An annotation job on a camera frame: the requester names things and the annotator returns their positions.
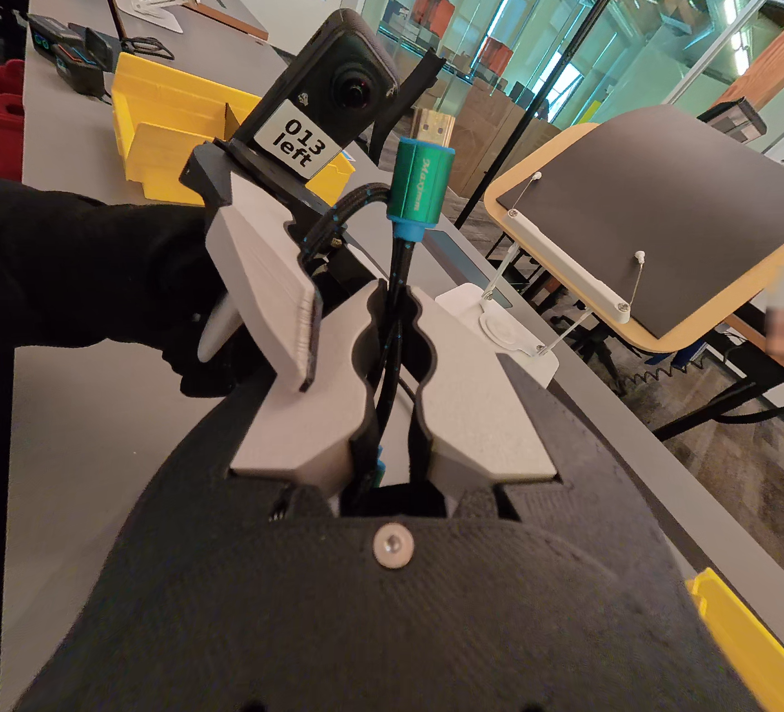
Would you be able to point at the red plastic bin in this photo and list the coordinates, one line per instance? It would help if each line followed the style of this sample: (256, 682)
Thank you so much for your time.
(11, 124)

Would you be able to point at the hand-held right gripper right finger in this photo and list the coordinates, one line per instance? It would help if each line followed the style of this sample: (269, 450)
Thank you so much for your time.
(484, 418)

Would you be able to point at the black power brick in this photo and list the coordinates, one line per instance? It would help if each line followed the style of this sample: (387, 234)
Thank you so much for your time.
(83, 75)

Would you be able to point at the black charger with lights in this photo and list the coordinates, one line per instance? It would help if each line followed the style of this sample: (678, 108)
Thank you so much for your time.
(52, 38)

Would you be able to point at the black tripod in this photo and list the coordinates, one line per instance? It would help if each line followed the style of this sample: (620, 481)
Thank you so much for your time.
(553, 78)

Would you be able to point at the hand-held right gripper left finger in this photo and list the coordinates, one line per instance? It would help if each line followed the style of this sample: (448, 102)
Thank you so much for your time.
(306, 430)

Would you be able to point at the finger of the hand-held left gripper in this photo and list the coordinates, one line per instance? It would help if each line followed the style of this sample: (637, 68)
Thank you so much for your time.
(257, 258)

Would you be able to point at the person's left forearm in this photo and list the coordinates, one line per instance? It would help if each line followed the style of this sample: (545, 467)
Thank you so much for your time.
(61, 258)

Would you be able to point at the cardboard box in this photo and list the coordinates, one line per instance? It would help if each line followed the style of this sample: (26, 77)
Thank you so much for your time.
(490, 130)

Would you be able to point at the person's left hand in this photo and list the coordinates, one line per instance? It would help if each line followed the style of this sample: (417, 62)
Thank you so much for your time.
(165, 271)

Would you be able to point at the black stand pole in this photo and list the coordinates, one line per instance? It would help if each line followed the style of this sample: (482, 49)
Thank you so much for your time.
(113, 13)

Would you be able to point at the yellow plastic bin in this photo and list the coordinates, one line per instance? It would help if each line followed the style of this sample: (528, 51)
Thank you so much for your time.
(747, 651)
(159, 105)

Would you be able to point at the black office chair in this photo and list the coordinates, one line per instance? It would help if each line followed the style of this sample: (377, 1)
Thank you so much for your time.
(392, 111)

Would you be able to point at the black box device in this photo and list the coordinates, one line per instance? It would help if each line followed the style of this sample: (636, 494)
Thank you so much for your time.
(101, 47)

